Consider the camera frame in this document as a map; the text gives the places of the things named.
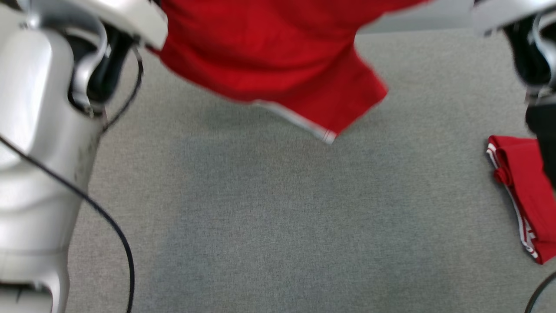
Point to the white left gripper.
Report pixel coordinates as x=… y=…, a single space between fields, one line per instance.
x=130 y=19

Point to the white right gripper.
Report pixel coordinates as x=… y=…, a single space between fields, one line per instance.
x=508 y=11

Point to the red white Bulls shorts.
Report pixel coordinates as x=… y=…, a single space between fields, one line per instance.
x=269 y=48

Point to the red jersey with number 23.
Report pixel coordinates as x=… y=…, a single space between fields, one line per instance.
x=525 y=195

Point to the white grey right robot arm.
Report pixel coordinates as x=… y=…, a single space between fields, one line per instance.
x=527 y=56

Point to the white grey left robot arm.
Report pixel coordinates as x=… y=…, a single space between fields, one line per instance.
x=34 y=130

